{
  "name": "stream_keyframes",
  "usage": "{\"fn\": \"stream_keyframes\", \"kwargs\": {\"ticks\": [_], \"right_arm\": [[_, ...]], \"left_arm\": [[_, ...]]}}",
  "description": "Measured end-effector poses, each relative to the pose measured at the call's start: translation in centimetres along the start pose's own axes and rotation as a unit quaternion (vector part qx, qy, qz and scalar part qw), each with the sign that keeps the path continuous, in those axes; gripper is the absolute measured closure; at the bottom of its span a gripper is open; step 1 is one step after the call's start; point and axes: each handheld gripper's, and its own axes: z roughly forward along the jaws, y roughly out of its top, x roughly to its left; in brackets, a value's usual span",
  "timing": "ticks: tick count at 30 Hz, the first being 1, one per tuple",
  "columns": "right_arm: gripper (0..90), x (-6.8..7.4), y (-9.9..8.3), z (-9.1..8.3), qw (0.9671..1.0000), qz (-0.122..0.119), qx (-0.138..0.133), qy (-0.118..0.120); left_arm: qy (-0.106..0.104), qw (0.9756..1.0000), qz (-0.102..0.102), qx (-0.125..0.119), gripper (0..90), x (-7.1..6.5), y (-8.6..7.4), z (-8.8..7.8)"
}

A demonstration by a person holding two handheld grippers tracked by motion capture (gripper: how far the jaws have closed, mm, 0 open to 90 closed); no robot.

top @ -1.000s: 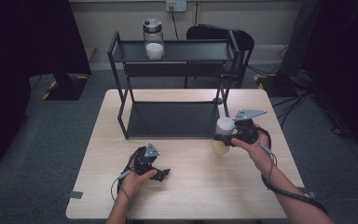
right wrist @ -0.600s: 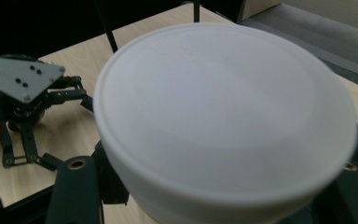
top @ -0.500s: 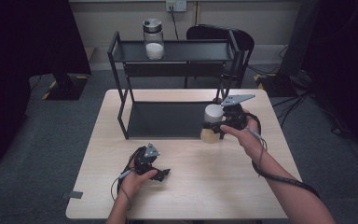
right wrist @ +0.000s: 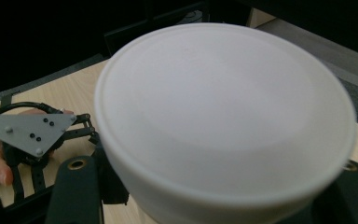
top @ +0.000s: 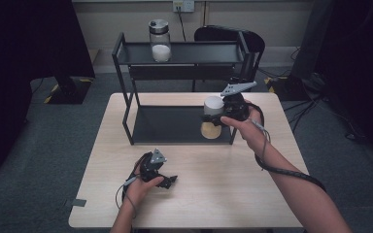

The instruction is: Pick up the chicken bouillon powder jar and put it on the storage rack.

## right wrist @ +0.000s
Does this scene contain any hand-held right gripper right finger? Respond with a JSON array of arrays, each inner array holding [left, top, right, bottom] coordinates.
[[307, 160, 358, 224]]

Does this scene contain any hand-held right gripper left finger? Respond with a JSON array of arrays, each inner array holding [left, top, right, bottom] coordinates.
[[44, 155, 104, 224]]

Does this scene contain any beige box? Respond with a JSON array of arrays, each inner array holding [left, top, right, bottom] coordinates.
[[245, 7, 277, 30]]

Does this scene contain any black cable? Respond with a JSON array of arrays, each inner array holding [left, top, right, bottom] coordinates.
[[0, 101, 65, 116]]

